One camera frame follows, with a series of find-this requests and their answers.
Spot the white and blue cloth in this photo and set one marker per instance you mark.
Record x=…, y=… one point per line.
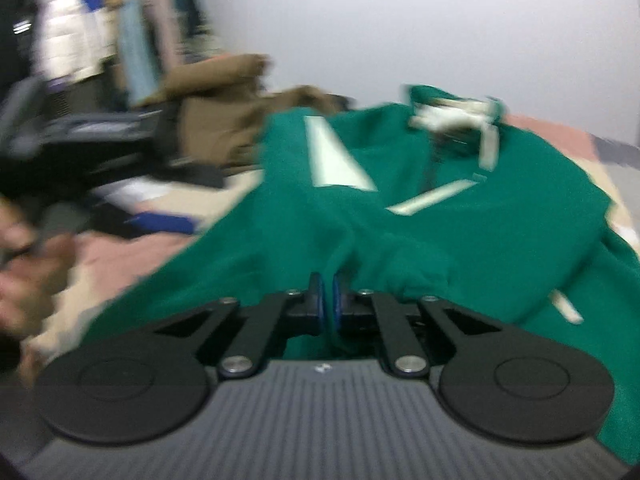
x=150, y=220

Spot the beige hanging pants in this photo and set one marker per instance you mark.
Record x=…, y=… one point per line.
x=165, y=20

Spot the green sweatshirt with white print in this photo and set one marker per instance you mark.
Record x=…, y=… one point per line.
x=450, y=230

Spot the person's left hand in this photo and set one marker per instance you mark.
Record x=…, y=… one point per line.
x=30, y=280

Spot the black hanging coat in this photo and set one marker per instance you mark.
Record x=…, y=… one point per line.
x=12, y=50

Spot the light blue hanging cloth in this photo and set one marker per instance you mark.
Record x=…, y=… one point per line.
x=135, y=50

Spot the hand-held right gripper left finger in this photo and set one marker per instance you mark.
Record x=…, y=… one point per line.
x=317, y=305

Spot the patchwork checked blanket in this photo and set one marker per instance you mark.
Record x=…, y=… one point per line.
x=115, y=255

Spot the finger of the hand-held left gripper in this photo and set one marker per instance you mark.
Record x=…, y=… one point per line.
x=195, y=172

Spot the brown jacket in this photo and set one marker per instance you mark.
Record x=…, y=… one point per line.
x=215, y=105

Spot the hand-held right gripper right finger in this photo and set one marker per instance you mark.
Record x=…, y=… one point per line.
x=339, y=305

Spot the dark hanging clothes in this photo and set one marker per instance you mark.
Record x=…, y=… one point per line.
x=192, y=15

